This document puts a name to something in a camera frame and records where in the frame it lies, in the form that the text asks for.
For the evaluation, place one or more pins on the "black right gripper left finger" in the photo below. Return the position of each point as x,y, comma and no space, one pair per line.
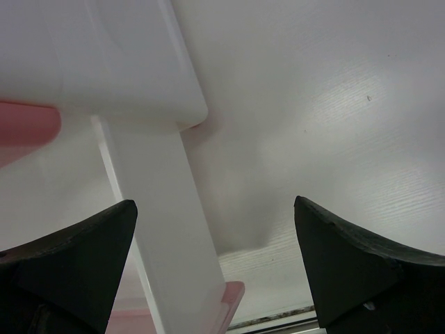
66,282

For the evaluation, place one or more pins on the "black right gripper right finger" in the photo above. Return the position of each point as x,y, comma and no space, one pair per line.
362,282

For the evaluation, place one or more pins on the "dark pink drawer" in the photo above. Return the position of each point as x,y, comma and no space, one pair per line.
26,128

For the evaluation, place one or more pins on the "aluminium rail frame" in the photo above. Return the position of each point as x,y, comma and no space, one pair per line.
299,319

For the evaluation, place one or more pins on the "white shoe cabinet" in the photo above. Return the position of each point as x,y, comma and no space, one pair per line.
99,57

